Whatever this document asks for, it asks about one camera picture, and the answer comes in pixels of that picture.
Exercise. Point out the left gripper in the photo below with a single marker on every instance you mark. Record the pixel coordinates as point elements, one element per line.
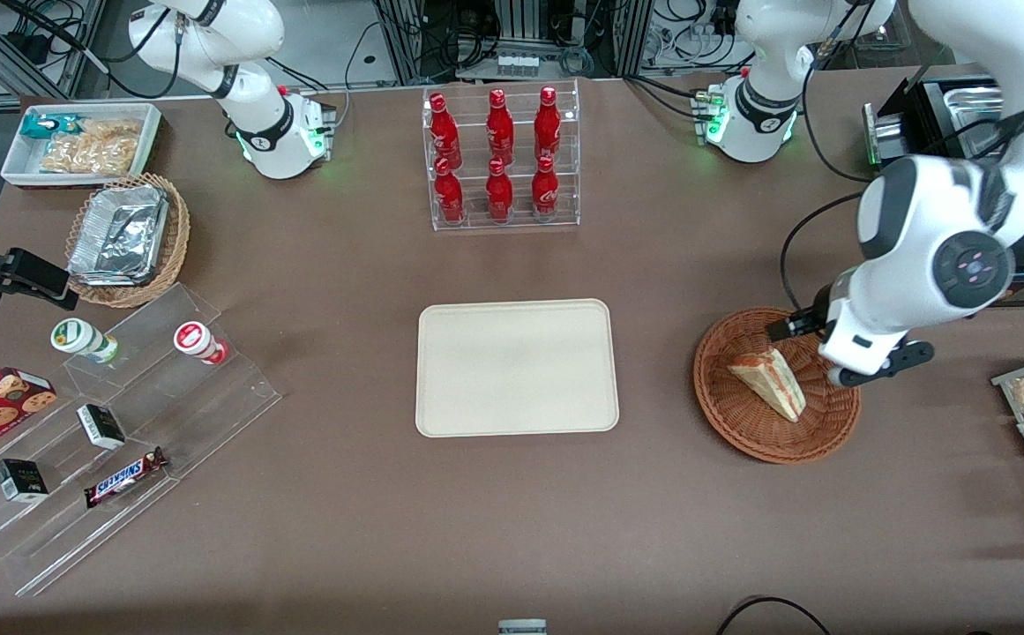
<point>809,318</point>

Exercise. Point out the triangular sandwich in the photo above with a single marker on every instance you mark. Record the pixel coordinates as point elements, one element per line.
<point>772,379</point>

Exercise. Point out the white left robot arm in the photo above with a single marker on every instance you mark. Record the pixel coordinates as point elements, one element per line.
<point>917,212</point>

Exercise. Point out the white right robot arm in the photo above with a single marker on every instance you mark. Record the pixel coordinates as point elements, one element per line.
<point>256,115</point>

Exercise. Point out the round brown wicker basket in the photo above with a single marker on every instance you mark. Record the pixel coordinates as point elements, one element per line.
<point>741,423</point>

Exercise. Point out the oval light wicker basket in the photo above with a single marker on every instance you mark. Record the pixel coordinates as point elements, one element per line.
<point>175,238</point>

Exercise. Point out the cream rectangular plastic tray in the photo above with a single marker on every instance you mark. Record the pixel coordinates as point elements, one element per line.
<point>516,369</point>

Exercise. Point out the green lidded yoghurt cup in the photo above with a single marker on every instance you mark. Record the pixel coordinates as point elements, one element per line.
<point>79,338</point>

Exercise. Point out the stacked aluminium foil containers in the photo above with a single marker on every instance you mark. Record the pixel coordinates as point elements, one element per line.
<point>119,234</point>

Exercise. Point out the white rectangular snack bin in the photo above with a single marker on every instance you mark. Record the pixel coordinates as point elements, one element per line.
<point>18,168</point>

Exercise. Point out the clear bag of crackers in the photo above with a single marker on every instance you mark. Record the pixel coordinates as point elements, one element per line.
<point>110,130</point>
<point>88,157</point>

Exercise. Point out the teal snack packet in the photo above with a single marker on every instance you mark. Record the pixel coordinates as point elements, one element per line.
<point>48,125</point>

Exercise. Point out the small black white carton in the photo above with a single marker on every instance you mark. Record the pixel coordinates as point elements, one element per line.
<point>101,427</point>

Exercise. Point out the red lidded yoghurt cup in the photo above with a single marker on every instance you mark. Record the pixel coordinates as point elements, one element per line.
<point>196,340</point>

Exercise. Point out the clear acrylic stepped display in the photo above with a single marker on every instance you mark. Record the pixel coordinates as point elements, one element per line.
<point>212,397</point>

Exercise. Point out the snickers chocolate bar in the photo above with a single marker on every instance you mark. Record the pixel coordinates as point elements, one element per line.
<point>123,478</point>

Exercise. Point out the black machine with steel trays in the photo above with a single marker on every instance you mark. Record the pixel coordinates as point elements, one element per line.
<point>935,115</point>

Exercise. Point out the clear acrylic bottle rack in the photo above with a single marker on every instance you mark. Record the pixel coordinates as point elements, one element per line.
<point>564,212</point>

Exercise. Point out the red cola bottle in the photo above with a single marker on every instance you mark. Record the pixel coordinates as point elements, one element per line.
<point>548,123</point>
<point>500,128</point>
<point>449,194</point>
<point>545,190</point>
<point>444,132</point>
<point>499,192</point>

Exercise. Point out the small grey device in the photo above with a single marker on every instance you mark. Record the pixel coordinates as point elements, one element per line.
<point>522,627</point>

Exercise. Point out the aluminium frame rack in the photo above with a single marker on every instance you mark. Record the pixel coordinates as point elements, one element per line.
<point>512,31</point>

